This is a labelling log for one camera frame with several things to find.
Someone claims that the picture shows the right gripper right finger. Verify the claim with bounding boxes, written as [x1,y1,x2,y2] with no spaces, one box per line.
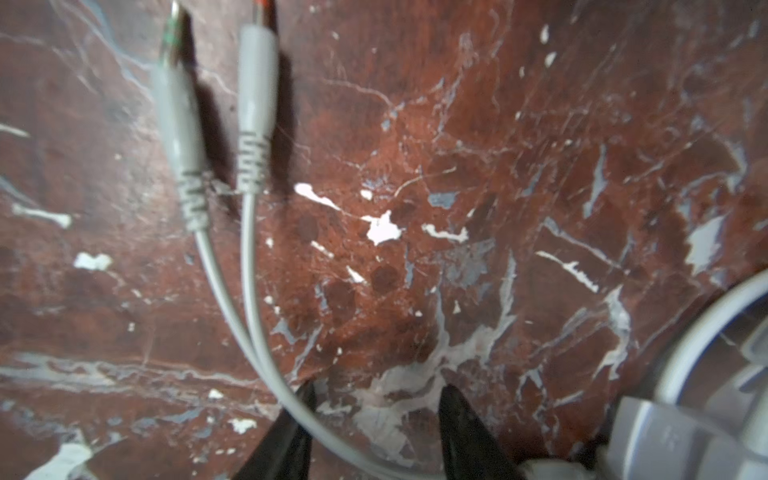
[438,384,522,480]

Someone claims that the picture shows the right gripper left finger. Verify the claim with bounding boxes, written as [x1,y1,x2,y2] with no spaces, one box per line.
[233,408,313,480]

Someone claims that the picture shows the white headphones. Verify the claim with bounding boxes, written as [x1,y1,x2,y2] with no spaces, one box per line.
[521,272,767,479]

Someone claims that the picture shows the white headphone cable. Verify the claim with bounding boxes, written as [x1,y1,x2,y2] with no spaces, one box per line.
[149,0,445,480]

